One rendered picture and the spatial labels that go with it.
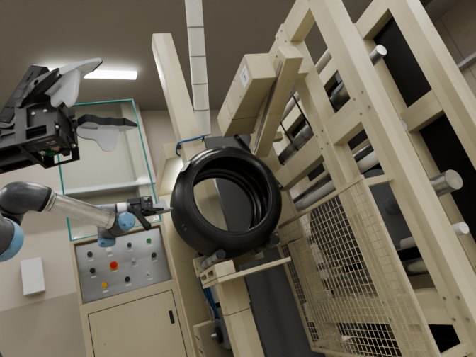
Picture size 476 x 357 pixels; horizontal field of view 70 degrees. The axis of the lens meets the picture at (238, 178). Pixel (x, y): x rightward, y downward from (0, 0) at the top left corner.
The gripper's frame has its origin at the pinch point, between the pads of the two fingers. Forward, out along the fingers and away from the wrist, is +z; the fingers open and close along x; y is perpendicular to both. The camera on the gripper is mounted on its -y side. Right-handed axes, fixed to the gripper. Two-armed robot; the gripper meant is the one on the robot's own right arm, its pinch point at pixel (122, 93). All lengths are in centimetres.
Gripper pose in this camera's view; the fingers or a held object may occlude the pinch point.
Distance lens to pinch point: 55.3
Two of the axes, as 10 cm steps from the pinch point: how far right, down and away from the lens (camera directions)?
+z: 9.6, -2.7, 0.8
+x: -0.4, -4.2, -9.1
